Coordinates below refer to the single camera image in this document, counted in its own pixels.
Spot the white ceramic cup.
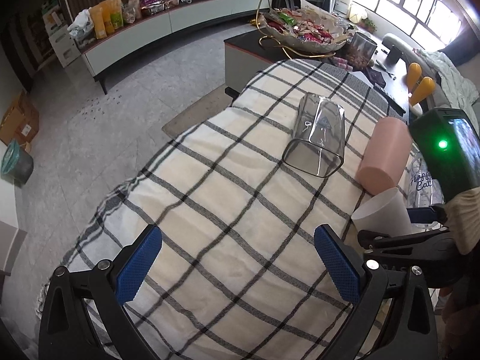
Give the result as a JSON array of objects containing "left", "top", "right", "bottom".
[{"left": 351, "top": 187, "right": 414, "bottom": 237}]

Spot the clear printed plastic cup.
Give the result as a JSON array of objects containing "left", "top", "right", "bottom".
[{"left": 407, "top": 152, "right": 443, "bottom": 211}]

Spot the pink cylindrical cup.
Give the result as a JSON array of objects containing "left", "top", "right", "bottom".
[{"left": 355, "top": 117, "right": 413, "bottom": 196}]

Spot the clear square glass cup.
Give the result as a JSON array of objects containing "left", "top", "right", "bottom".
[{"left": 282, "top": 93, "right": 345, "bottom": 178}]

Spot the light green blanket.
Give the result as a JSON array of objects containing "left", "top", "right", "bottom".
[{"left": 415, "top": 49, "right": 479, "bottom": 111}]

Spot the grey trash bin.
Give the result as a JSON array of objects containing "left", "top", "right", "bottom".
[{"left": 1, "top": 139, "right": 34, "bottom": 185}]

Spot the grey sectional sofa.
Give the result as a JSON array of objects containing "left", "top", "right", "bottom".
[{"left": 382, "top": 28, "right": 479, "bottom": 130}]

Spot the clear nut jar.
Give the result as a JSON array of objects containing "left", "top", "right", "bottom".
[{"left": 345, "top": 32, "right": 377, "bottom": 70}]

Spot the cardboard box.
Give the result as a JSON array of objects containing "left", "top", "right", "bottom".
[{"left": 0, "top": 91, "right": 39, "bottom": 145}]

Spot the tiered snack fruit bowl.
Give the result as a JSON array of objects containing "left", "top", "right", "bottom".
[{"left": 255, "top": 0, "right": 349, "bottom": 59}]

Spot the dark coffee table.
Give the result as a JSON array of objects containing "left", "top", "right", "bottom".
[{"left": 223, "top": 29, "right": 410, "bottom": 121}]

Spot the white low tv cabinet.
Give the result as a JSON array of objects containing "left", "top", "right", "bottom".
[{"left": 82, "top": 0, "right": 270, "bottom": 94}]

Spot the yellow snack bag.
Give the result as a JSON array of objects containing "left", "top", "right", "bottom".
[{"left": 89, "top": 0, "right": 124, "bottom": 40}]

